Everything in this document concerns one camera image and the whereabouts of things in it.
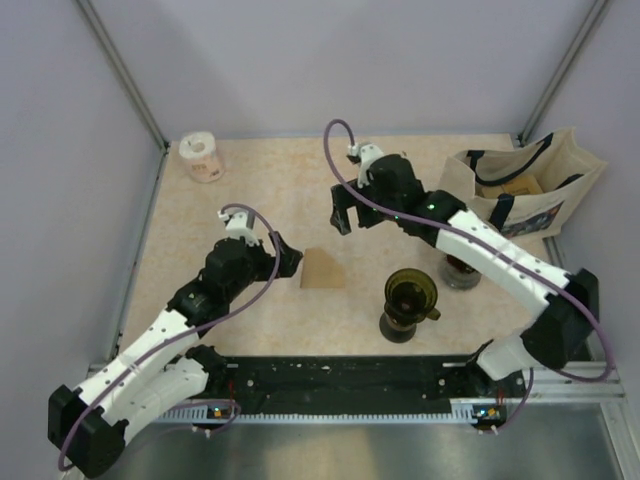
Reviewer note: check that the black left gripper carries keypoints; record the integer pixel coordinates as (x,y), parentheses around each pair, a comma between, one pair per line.
(289,258)

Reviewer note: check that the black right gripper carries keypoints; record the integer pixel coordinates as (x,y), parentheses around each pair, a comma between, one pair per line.
(344,198)

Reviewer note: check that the brown paper coffee filter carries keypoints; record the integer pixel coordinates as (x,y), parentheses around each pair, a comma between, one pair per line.
(320,270)

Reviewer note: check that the dark green coffee dripper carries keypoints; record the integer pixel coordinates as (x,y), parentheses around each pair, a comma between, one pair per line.
(411,297)

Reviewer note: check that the amber plastic coffee dripper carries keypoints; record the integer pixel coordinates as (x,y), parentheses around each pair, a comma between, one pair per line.
(460,265)

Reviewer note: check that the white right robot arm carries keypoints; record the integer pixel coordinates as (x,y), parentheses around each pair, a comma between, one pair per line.
(564,306)

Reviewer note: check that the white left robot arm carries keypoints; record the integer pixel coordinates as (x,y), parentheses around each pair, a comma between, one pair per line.
(94,422)

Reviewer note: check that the clear glass server pitcher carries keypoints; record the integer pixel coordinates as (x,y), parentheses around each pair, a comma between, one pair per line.
(462,279)

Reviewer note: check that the wrapped toilet paper roll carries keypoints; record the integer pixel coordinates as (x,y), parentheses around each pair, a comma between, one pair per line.
(199,155)

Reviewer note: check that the cream canvas tote bag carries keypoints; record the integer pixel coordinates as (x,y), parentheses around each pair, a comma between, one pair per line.
(528,192)

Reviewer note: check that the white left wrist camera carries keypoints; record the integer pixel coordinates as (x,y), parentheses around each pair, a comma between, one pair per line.
(239,225)

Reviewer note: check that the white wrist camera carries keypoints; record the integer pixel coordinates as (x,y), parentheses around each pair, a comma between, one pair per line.
(364,155)
(239,225)

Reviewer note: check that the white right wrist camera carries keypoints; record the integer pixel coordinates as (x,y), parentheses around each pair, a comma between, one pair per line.
(364,155)

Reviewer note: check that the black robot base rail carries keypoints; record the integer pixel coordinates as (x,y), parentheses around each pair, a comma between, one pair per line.
(350,385)

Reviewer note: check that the right aluminium frame post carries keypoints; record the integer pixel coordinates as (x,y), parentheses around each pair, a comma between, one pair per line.
(578,45)

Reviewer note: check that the aluminium frame post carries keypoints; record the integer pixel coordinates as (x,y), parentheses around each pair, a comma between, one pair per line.
(578,45)
(98,30)

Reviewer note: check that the left aluminium frame post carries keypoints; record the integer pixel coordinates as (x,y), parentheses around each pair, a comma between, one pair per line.
(98,30)

